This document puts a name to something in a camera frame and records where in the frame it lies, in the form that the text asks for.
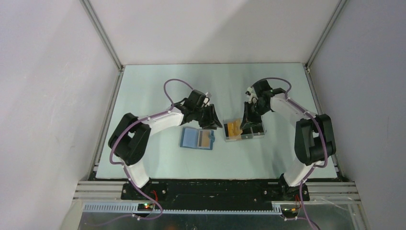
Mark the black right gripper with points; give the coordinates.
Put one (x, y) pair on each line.
(248, 118)

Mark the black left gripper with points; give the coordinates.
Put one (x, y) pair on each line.
(212, 122)

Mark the gold VIP credit card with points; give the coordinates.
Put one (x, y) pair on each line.
(204, 139)

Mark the blue leather card holder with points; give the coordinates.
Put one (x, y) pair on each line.
(189, 138)

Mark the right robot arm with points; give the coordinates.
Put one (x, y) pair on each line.
(314, 140)

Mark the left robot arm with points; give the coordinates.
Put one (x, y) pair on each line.
(130, 138)

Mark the black credit card stack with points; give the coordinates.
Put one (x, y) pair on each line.
(253, 132)

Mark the gold credit card stack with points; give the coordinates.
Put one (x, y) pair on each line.
(233, 130)

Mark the clear acrylic card tray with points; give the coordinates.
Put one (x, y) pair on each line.
(242, 129)

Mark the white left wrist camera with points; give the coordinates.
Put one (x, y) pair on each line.
(207, 98)

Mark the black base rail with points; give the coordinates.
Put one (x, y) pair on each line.
(216, 195)

